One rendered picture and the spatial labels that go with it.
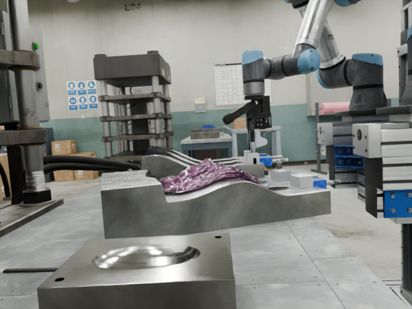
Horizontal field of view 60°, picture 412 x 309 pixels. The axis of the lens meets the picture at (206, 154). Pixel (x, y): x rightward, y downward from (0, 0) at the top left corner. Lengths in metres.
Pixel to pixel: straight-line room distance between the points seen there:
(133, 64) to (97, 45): 3.09
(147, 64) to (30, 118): 3.92
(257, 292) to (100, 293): 0.21
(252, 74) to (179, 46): 6.64
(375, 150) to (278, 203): 0.37
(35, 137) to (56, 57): 7.20
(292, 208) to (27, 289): 0.53
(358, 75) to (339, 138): 0.26
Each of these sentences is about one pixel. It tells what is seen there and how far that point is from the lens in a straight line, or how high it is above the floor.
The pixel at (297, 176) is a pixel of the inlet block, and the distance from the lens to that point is 0.90.
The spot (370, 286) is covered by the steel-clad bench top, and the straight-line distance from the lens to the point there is 0.54.
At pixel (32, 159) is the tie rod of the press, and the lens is 1.34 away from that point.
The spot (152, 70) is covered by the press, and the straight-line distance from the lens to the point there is 5.13.
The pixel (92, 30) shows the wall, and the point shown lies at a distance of 8.31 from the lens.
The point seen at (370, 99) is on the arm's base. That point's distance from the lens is 1.58.
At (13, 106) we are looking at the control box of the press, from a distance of 1.49.
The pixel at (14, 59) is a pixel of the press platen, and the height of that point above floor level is 1.26.
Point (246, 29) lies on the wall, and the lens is 7.91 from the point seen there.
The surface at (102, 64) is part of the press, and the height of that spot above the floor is 1.92.
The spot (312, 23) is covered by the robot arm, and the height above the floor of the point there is 1.33.
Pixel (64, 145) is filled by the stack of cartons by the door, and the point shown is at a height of 0.74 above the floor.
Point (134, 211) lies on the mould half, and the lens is 0.72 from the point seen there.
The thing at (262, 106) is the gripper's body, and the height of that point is 1.07.
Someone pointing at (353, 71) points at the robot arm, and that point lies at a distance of 1.62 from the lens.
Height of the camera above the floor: 1.02
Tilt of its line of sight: 5 degrees down
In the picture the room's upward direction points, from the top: 3 degrees counter-clockwise
